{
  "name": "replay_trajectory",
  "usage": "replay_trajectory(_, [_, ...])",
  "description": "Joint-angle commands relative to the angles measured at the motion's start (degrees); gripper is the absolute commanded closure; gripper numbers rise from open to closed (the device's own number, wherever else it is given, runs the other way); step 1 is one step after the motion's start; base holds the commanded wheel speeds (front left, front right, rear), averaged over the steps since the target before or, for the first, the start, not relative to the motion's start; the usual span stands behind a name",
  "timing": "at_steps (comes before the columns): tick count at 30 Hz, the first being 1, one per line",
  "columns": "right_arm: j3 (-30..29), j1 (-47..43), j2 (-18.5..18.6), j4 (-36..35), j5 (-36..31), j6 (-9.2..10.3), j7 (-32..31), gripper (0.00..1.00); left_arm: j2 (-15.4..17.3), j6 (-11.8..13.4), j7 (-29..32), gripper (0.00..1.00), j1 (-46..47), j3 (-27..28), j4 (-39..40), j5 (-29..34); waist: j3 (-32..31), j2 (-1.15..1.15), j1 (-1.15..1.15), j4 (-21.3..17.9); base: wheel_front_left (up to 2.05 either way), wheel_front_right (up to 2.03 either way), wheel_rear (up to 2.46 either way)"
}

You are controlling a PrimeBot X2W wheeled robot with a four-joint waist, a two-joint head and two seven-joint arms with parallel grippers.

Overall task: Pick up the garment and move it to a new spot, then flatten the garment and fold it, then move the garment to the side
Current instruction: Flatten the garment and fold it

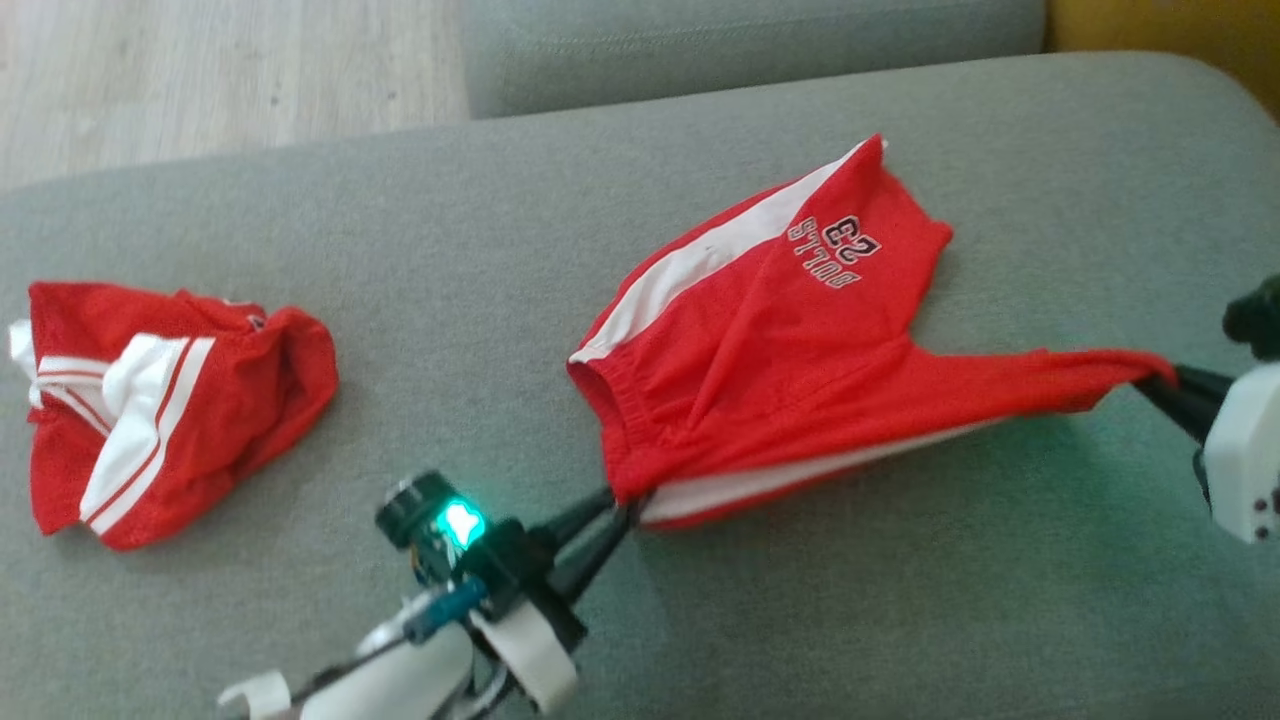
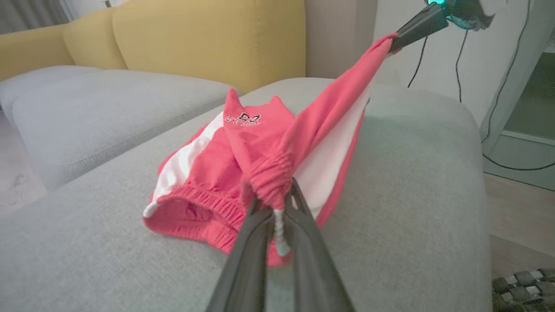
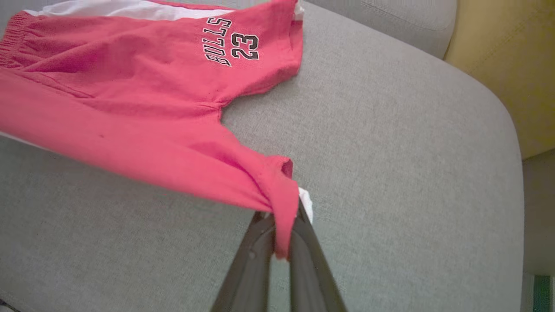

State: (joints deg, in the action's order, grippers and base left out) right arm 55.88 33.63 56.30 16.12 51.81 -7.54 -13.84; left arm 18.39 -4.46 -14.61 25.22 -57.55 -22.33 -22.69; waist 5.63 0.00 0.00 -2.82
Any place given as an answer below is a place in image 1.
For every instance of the red basketball shorts white stripe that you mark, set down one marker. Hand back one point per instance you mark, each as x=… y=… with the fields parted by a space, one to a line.
x=780 y=380

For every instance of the wide yellow sofa backrest cushion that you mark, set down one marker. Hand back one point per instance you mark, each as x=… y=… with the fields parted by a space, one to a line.
x=1180 y=35

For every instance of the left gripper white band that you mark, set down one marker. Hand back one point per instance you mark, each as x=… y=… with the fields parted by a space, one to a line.
x=525 y=590

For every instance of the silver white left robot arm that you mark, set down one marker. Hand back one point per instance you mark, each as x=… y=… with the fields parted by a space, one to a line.
x=410 y=680

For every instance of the large grey sofa chaise seat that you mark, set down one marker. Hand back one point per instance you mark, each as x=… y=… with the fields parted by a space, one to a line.
x=450 y=280

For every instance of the grey sofa backrest cushion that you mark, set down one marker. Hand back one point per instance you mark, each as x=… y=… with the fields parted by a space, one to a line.
x=750 y=50

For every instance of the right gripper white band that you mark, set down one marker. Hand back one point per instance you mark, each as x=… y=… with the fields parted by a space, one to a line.
x=1250 y=450

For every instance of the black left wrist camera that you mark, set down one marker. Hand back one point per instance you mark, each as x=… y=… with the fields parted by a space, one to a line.
x=415 y=510

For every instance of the red basketball jersey white sleeves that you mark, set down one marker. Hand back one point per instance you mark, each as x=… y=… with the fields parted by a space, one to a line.
x=260 y=400

